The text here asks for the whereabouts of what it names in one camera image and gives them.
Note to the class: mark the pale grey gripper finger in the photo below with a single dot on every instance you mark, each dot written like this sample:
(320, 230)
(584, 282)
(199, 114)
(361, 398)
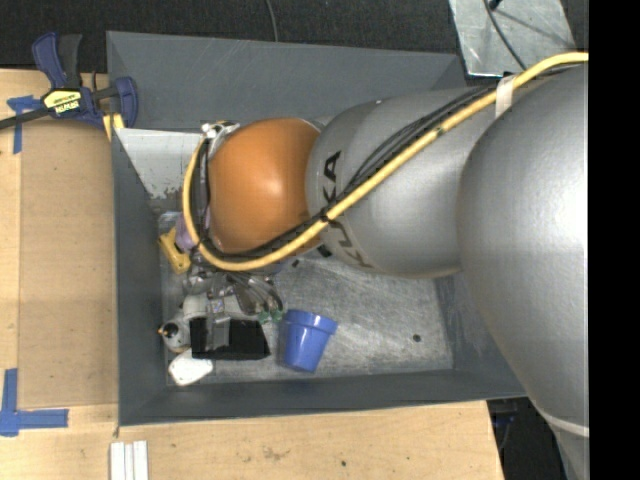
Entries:
(220, 332)

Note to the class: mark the black flat box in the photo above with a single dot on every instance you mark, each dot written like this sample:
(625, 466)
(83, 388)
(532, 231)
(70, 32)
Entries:
(247, 340)

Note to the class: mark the white and black toy animal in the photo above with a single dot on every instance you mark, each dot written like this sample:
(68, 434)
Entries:
(175, 335)

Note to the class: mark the white rounded plastic piece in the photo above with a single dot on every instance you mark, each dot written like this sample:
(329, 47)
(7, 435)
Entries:
(189, 370)

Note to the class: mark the yellow plastic toy piece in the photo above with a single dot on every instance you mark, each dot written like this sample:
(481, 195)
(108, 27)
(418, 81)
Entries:
(175, 255)

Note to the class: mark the purple rounded thing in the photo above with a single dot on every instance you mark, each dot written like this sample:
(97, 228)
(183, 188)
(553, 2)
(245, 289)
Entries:
(184, 235)

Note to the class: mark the blue plastic cup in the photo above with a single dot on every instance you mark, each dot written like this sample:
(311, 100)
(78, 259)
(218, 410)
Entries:
(305, 340)

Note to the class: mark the pale wood flat board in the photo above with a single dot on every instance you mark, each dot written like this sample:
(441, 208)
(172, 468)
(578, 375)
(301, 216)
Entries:
(65, 268)

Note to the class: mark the grey metal bin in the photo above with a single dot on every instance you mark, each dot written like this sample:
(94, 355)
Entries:
(380, 318)

